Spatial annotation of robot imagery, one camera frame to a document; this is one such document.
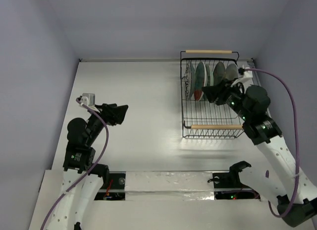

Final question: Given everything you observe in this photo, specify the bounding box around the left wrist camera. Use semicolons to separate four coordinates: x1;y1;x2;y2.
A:
76;93;97;111

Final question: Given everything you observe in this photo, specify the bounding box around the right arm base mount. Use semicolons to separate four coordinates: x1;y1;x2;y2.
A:
207;161;261;200

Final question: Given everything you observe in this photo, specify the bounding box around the red teal flower plate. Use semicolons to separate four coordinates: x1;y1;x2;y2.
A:
194;61;207;101

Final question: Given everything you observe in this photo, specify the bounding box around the mint green flower plate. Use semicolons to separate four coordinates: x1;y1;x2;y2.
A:
205;63;213;86

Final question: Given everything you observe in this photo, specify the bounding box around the blue floral white plate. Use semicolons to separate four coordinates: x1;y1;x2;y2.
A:
184;60;195;100

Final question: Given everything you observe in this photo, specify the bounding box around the white grey bowl plate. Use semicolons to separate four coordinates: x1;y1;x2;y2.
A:
225;63;239;81

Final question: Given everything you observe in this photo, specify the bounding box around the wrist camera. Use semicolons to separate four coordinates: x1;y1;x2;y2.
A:
231;66;253;87
76;93;97;111

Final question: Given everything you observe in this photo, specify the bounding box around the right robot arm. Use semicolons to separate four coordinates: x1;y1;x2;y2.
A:
202;80;317;228

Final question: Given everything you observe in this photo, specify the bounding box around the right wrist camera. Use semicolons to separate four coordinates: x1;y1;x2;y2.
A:
231;66;253;87

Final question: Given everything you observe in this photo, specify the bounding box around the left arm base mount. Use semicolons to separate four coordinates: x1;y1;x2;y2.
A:
95;172;126;201

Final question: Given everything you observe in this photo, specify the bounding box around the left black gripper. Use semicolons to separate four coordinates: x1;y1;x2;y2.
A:
86;102;127;144

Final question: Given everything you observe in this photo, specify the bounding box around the dark grey green plate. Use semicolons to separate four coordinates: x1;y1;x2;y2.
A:
213;61;225;85

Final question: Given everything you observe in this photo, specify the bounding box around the black wire dish rack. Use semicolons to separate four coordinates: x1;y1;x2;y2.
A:
180;50;243;139

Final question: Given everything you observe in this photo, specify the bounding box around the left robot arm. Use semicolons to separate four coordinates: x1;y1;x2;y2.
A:
41;98;128;230

